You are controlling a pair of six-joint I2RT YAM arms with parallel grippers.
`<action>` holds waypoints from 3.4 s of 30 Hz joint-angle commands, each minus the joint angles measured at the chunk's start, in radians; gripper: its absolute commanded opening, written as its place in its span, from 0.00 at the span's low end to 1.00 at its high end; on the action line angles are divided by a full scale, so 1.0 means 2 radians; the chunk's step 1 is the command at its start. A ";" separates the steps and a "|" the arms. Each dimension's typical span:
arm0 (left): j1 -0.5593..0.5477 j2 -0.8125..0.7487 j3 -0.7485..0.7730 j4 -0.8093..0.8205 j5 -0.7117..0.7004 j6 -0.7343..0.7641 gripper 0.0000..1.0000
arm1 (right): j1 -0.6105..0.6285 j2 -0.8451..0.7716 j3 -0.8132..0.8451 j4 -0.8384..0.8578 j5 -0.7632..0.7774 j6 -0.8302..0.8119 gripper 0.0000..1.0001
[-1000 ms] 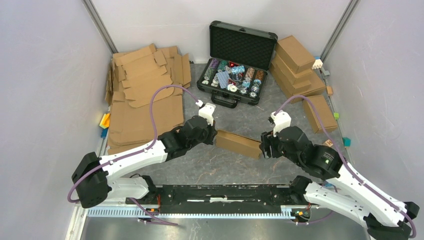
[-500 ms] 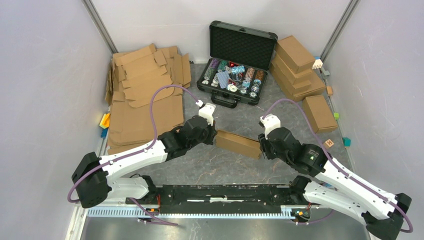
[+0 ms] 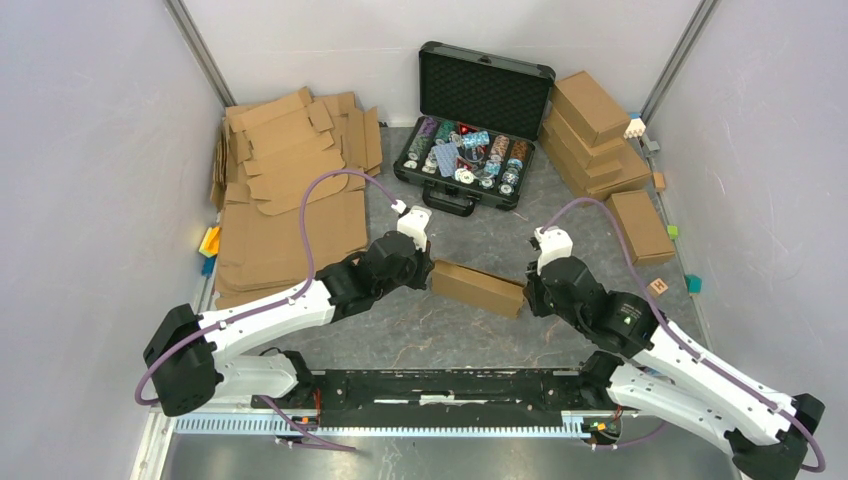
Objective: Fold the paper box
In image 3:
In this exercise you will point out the white blue toy brick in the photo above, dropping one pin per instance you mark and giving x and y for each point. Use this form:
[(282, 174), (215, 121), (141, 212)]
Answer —
[(636, 127)]

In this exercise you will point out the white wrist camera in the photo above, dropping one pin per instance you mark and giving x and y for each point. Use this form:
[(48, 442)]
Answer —
[(412, 222), (553, 243)]

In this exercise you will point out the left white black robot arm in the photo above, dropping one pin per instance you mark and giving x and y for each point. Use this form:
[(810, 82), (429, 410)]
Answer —
[(193, 358)]

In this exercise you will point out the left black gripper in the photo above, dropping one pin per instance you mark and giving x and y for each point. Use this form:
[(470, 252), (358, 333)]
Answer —
[(425, 267)]

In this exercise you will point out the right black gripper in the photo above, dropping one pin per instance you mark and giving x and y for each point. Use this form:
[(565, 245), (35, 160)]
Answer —
[(531, 288)]

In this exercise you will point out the wooden letter H block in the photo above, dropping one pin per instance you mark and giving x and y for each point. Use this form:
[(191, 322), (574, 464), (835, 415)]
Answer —
[(657, 287)]

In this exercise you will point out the stack of flat cardboard blanks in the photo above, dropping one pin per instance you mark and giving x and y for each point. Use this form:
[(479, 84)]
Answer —
[(287, 182)]

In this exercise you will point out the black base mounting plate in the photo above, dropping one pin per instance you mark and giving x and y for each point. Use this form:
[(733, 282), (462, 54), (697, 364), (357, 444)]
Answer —
[(445, 398)]

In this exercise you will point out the black poker chip case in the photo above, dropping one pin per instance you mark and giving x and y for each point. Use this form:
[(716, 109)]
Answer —
[(473, 143)]

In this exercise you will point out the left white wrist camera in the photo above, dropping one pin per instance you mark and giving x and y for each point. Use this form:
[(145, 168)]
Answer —
[(412, 222)]

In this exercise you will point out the orange yellow toy block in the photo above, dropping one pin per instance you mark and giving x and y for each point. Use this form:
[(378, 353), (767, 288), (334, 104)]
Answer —
[(210, 243)]

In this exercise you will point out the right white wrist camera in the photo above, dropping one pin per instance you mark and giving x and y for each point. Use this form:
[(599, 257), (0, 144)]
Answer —
[(553, 243)]

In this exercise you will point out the single folded cardboard box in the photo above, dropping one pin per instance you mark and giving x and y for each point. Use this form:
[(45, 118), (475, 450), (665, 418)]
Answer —
[(644, 232)]

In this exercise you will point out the teal cube block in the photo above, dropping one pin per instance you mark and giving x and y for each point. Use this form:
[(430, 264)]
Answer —
[(693, 284)]

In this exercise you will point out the small wooden cube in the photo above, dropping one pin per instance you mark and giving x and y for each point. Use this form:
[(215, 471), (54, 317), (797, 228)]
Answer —
[(659, 182)]

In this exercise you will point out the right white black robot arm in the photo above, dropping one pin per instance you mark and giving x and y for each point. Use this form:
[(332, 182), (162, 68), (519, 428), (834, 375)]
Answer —
[(646, 362)]

